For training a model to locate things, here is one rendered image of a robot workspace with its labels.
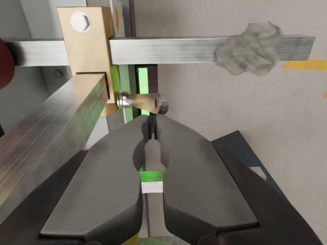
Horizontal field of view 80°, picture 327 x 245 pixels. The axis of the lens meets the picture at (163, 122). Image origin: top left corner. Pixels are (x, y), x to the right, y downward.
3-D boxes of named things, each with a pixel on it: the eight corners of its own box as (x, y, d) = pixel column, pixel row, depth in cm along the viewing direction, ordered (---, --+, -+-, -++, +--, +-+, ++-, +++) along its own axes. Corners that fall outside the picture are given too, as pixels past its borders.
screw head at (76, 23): (89, 11, 22) (85, 11, 20) (92, 32, 23) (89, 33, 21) (69, 11, 21) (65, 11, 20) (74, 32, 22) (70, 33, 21)
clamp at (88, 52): (110, 7, 26) (101, 6, 21) (122, 102, 32) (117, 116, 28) (66, 7, 25) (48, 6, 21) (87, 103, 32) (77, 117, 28)
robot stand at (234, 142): (238, 130, 135) (292, 204, 82) (247, 154, 146) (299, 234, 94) (204, 144, 139) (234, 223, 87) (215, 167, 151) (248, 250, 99)
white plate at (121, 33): (123, 1, 36) (113, -2, 27) (135, 125, 48) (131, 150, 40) (119, 1, 36) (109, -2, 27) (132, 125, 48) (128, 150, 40)
